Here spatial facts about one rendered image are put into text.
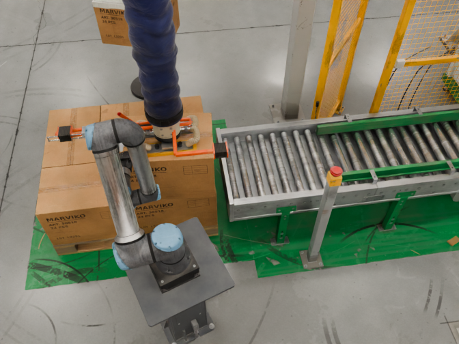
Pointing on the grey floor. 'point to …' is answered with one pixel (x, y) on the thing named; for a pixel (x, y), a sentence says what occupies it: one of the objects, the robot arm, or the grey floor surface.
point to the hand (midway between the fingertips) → (119, 145)
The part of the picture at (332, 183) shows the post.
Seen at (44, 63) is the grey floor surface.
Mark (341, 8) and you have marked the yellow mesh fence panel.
